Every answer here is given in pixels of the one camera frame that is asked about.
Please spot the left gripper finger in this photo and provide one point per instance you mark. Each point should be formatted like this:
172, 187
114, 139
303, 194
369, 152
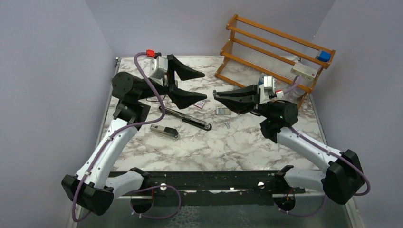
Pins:
183, 71
183, 99

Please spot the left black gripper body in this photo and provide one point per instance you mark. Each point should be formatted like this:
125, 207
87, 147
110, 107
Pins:
171, 80

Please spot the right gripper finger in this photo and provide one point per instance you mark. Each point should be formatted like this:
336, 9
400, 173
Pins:
239, 105
245, 91

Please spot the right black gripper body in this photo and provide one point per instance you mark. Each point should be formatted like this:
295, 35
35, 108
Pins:
260, 108

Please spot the beige staple box tray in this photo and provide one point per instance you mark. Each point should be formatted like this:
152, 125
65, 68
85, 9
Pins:
223, 111

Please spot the red white staple box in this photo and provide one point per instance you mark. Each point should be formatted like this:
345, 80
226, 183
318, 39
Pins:
199, 104

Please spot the beige black stapler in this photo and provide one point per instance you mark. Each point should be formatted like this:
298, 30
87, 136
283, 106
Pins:
167, 132

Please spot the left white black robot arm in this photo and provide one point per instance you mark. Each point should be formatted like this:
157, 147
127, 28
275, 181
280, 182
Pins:
92, 187

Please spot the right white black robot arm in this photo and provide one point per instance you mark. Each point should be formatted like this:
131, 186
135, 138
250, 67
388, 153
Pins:
339, 174

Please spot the blue white cup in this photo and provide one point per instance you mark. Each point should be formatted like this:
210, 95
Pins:
261, 79

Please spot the orange wooden shelf rack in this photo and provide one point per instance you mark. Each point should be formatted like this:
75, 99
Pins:
253, 48

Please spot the white bottle behind rack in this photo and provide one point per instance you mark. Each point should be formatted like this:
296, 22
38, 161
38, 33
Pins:
297, 93

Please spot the white red carton box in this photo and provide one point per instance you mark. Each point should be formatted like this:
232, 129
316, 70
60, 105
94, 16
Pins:
306, 72

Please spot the blue cube on shelf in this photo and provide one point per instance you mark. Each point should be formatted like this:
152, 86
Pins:
323, 56

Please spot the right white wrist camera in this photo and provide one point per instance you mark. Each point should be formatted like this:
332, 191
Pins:
269, 88

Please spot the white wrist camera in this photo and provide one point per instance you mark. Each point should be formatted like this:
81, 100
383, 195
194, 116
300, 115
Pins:
159, 65
269, 88

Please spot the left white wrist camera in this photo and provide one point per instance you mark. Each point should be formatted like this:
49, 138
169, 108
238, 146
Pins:
159, 65

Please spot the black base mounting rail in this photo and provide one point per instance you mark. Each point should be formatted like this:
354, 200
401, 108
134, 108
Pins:
211, 188

